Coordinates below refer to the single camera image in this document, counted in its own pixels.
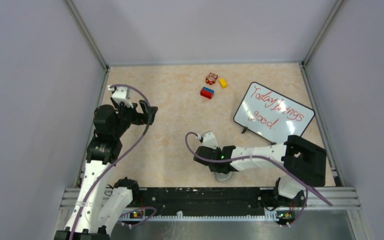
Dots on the yellow toy brick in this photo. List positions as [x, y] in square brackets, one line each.
[223, 83]

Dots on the white cable duct strip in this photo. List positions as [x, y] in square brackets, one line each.
[179, 216]

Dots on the red owl toy block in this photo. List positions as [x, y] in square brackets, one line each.
[211, 78]

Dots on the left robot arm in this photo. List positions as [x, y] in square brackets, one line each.
[96, 179]

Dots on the small whiteboard with black frame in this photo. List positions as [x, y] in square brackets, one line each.
[271, 115]

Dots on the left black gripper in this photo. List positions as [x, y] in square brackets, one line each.
[140, 118]

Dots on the aluminium frame rail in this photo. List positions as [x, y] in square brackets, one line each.
[128, 212]

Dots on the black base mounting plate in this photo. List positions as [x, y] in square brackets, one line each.
[206, 201]

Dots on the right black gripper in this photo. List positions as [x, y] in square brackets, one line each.
[212, 168]

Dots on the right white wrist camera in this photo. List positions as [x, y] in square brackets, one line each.
[208, 140]

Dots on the red and blue toy brick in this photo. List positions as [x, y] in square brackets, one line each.
[207, 92]

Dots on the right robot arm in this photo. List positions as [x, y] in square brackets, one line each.
[302, 162]

